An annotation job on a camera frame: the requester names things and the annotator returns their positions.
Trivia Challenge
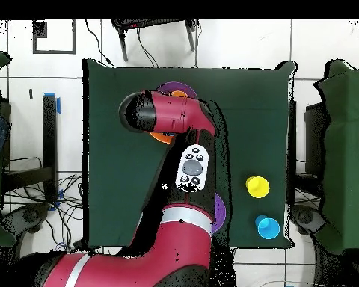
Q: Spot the black table frame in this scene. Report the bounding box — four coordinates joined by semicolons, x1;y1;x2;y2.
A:
304;102;330;180
2;94;58;201

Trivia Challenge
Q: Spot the black floor base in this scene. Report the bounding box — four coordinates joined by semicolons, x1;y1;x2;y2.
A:
289;204;327;237
1;203;50;234

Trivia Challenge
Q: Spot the bundle of cables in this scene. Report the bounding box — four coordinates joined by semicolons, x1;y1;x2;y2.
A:
2;173;85;252

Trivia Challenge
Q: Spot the purple bowl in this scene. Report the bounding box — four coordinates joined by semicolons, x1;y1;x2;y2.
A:
156;81;198;100
211;192;227;235

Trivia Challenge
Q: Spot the grey square frame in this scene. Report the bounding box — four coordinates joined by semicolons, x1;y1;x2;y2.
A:
32;19;76;55

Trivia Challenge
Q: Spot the blue cup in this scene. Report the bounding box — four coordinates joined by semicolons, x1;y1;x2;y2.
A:
254;215;281;241

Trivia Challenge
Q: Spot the thin black cable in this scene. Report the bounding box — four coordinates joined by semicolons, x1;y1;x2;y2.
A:
84;19;115;67

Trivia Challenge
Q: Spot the blue tape strip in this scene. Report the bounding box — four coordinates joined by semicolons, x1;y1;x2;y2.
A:
43;92;61;114

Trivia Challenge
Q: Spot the black metal stand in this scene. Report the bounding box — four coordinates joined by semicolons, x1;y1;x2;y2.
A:
111;19;198;62

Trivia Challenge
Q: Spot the large orange bowl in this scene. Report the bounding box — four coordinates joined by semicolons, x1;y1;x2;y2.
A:
148;131;176;145

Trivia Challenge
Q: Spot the yellow cup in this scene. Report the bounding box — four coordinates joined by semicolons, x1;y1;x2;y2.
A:
245;176;271;199

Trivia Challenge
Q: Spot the dark green tablecloth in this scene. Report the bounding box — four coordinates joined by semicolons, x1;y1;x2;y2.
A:
82;58;297;250

